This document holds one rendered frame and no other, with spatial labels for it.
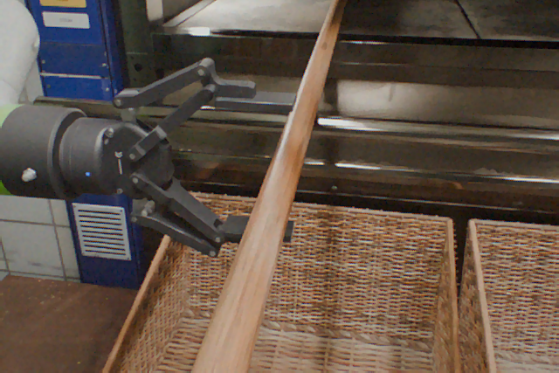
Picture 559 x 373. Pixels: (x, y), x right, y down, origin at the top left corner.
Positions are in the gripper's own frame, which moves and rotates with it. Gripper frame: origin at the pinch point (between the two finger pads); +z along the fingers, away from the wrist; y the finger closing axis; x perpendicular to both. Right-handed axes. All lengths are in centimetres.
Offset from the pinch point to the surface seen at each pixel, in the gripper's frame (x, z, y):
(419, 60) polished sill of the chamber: -55, 17, 4
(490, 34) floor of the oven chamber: -64, 30, 1
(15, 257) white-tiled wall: -56, -75, 58
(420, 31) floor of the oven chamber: -64, 17, 1
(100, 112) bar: -17.9, -26.8, 2.6
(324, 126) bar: -17.4, 2.7, 2.4
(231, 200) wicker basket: -52, -18, 34
